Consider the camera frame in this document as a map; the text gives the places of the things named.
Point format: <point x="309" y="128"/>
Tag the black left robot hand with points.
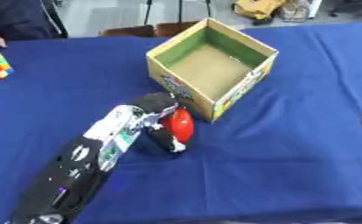
<point x="156" y="103"/>

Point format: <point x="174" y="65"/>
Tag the red toy fruit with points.
<point x="181" y="124"/>

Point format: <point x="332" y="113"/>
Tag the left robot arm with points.
<point x="82" y="163"/>

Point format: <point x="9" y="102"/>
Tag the tan cardboard box green inside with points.
<point x="212" y="67"/>

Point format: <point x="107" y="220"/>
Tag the person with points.
<point x="21" y="17"/>

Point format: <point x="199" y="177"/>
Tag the brown wooden chair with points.
<point x="148" y="29"/>

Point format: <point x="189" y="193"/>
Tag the yellow bag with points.
<point x="258" y="8"/>

